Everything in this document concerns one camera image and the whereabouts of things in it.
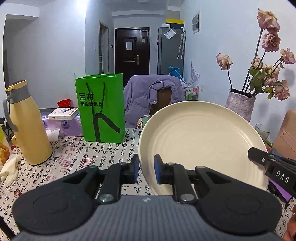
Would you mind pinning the cream plate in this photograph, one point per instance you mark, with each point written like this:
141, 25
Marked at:
198, 133

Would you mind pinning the white flat box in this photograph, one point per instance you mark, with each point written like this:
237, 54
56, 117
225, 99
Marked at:
61, 114

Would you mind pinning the drinking glass with straw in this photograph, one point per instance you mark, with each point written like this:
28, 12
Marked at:
263, 131

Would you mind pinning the yellow box on refrigerator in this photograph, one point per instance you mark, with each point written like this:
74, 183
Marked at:
174, 21

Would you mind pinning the purple puffer jacket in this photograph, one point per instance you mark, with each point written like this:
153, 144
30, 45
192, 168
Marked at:
141, 91

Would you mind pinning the grey refrigerator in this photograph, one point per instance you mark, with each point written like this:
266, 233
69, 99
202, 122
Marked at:
170, 50

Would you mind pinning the patterned green cushion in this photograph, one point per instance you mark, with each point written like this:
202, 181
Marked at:
142, 121

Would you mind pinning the yellow thermos jug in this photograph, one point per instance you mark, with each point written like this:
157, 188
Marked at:
24, 117

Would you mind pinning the yellow-green snack box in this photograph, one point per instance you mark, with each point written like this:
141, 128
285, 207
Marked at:
5, 149

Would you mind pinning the person right hand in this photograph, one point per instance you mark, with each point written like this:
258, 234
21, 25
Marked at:
289, 234

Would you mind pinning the green paper shopping bag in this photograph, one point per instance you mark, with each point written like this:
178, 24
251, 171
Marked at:
101, 107

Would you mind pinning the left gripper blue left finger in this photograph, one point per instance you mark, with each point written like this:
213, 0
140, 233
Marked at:
129, 171

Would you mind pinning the purple tissue pack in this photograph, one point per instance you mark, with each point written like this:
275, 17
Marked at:
60, 128

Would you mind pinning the dried pink roses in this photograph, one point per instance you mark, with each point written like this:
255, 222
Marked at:
249, 53

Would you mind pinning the dark entrance door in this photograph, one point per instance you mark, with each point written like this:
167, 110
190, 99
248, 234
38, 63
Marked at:
132, 50

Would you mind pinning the yellow mug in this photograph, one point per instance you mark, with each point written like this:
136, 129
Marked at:
14, 141

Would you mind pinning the wooden chair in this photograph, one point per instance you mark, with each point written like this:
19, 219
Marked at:
163, 100

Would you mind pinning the pink textured vase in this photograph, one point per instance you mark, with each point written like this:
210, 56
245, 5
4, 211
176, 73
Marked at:
241, 103

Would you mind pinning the red bucket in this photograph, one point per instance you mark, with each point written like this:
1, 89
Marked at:
66, 103

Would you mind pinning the grey purple cloth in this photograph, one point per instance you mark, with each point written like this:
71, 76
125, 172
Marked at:
274, 187

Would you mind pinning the white rubber gloves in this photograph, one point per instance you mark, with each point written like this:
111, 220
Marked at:
9, 172

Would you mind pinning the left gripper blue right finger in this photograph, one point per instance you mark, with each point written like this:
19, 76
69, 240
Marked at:
164, 171

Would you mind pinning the pink laptop case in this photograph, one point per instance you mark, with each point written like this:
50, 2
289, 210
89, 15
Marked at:
285, 141

